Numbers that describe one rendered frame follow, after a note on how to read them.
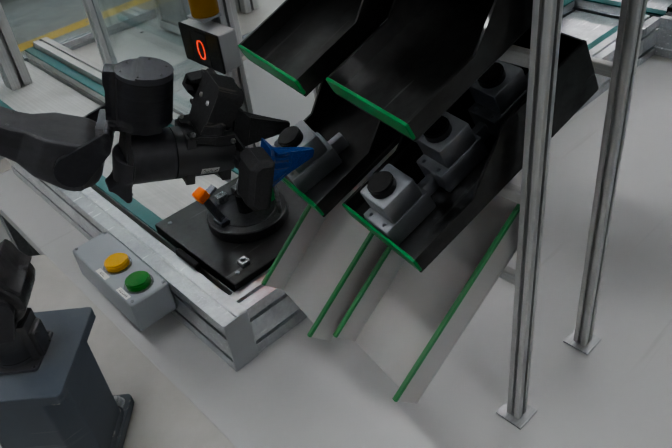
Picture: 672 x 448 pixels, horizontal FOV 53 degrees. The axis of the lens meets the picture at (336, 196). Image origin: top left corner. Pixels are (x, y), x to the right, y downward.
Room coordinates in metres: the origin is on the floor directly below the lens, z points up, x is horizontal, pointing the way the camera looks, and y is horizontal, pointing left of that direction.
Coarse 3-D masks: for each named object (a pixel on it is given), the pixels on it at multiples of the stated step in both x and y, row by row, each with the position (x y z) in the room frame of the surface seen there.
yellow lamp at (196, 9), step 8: (192, 0) 1.15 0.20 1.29; (200, 0) 1.14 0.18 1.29; (208, 0) 1.15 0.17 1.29; (216, 0) 1.16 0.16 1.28; (192, 8) 1.15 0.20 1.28; (200, 8) 1.14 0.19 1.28; (208, 8) 1.14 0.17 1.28; (216, 8) 1.15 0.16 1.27; (192, 16) 1.15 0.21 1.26; (200, 16) 1.14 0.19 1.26; (208, 16) 1.14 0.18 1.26
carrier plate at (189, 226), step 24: (216, 192) 1.04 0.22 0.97; (288, 192) 1.00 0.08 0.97; (192, 216) 0.97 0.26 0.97; (288, 216) 0.93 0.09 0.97; (168, 240) 0.93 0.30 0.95; (192, 240) 0.90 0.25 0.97; (216, 240) 0.89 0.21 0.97; (264, 240) 0.88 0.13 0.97; (216, 264) 0.83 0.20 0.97; (264, 264) 0.82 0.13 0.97
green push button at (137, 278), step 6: (132, 276) 0.83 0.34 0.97; (138, 276) 0.82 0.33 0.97; (144, 276) 0.82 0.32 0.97; (126, 282) 0.81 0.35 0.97; (132, 282) 0.81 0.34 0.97; (138, 282) 0.81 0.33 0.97; (144, 282) 0.81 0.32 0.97; (150, 282) 0.82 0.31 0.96; (132, 288) 0.80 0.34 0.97; (138, 288) 0.80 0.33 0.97; (144, 288) 0.80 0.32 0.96
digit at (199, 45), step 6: (192, 36) 1.16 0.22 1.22; (198, 36) 1.15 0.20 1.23; (204, 36) 1.13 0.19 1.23; (192, 42) 1.17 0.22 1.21; (198, 42) 1.15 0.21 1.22; (204, 42) 1.14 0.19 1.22; (198, 48) 1.16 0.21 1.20; (204, 48) 1.14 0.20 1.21; (198, 54) 1.16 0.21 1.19; (204, 54) 1.14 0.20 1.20; (198, 60) 1.16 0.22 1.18; (204, 60) 1.15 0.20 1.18
